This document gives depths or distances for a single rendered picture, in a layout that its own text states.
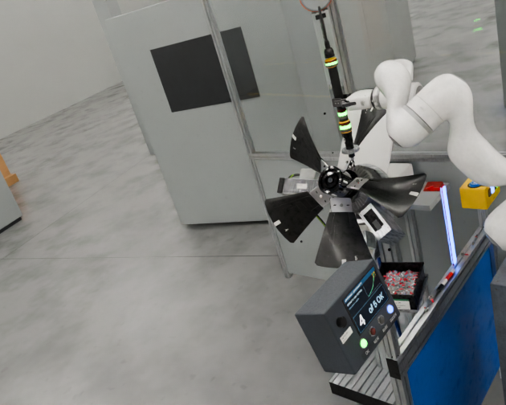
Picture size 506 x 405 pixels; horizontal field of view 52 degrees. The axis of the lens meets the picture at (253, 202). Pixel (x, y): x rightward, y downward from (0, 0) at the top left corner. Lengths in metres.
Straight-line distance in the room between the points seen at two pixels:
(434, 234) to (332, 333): 1.74
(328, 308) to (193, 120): 3.45
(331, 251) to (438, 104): 0.89
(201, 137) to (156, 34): 0.92
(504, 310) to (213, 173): 3.27
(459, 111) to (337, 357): 0.70
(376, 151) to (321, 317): 1.21
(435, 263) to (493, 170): 1.70
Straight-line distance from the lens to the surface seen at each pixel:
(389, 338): 1.72
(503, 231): 1.54
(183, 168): 4.89
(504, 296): 1.93
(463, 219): 2.91
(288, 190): 2.48
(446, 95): 1.43
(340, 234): 2.13
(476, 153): 1.47
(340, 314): 1.38
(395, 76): 1.49
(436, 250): 3.08
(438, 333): 2.06
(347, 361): 1.41
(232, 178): 4.67
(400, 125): 1.43
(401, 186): 2.07
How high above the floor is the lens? 2.04
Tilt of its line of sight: 23 degrees down
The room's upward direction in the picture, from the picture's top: 17 degrees counter-clockwise
